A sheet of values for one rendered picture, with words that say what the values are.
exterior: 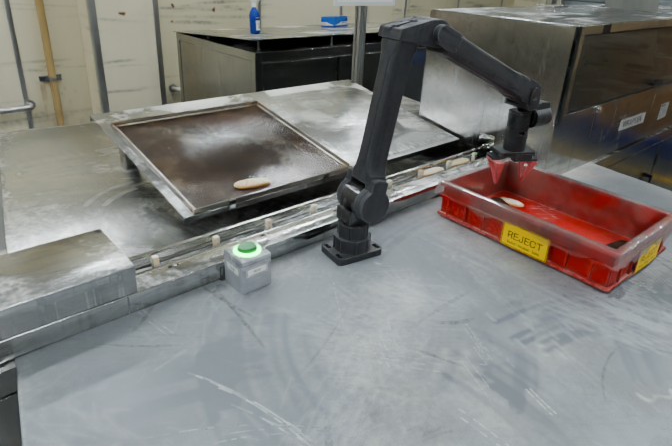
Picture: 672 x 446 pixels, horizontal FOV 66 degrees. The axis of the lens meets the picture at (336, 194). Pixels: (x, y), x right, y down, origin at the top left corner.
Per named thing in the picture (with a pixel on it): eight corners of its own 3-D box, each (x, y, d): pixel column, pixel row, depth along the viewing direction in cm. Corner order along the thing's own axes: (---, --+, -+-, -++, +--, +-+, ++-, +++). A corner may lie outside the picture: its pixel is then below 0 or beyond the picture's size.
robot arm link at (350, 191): (336, 223, 119) (348, 232, 115) (338, 182, 115) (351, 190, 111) (368, 215, 124) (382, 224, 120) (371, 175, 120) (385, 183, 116)
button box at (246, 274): (241, 311, 104) (239, 264, 100) (221, 293, 109) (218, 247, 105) (274, 296, 109) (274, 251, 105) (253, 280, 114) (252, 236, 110)
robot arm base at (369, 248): (339, 267, 115) (382, 254, 121) (341, 234, 111) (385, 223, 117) (319, 249, 121) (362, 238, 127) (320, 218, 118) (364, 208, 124)
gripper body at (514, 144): (535, 158, 138) (541, 131, 135) (500, 160, 136) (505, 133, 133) (523, 149, 144) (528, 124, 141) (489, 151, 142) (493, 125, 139)
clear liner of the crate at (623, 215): (610, 297, 107) (623, 256, 103) (430, 212, 141) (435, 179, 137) (672, 250, 127) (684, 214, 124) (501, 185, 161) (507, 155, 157)
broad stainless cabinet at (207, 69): (257, 204, 332) (254, 40, 291) (182, 158, 402) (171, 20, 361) (444, 149, 451) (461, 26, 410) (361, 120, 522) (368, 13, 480)
